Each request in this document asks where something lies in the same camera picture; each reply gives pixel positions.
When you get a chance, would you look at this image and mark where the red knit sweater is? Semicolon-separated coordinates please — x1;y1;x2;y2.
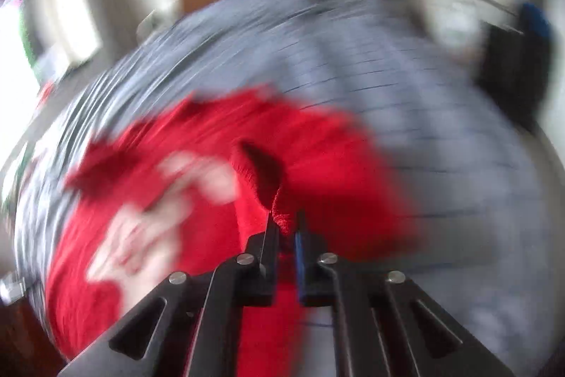
46;89;417;359

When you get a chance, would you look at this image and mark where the grey plaid duvet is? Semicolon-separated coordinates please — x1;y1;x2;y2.
14;0;553;376

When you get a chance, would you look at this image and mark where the black jacket hanging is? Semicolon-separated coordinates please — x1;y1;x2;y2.
475;24;553;132

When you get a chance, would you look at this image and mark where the white round fan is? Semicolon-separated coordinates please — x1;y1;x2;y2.
136;10;171;45

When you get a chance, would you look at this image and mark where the blue garment on hanger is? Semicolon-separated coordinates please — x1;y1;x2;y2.
517;2;553;47

